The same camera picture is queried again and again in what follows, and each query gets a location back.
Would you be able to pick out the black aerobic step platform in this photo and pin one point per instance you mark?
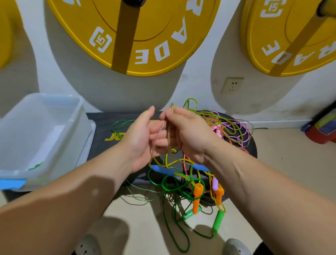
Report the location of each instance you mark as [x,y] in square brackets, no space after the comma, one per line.
[105,152]

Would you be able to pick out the person's left forearm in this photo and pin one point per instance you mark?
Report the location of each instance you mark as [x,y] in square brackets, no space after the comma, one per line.
[57,210]

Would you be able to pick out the person's right hand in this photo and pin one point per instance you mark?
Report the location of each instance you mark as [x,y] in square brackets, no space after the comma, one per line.
[191,134]

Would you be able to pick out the person's right forearm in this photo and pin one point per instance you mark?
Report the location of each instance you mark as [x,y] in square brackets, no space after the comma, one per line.
[278,205]

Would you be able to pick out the person's left grey shoe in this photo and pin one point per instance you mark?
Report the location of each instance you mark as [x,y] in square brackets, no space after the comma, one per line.
[88,246]

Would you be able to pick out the blue plastic piece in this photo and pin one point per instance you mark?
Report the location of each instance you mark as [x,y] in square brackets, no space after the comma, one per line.
[11,184]

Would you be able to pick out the large yellow weight plate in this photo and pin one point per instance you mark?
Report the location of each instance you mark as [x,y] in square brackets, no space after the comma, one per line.
[147,31]

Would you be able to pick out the person's left hand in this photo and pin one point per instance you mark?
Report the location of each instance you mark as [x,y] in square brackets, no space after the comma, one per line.
[139,142]

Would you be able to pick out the white wall socket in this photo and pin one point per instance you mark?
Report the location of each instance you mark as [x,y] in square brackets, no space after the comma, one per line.
[232,85]

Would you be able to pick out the red fire extinguisher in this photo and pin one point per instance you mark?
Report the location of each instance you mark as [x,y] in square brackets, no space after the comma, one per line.
[321,129]

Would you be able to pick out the translucent plastic lid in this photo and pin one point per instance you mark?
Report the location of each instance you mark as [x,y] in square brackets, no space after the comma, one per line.
[86,150]

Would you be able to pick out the clear plastic storage bin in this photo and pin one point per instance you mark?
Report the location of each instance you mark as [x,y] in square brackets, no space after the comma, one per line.
[39,134]

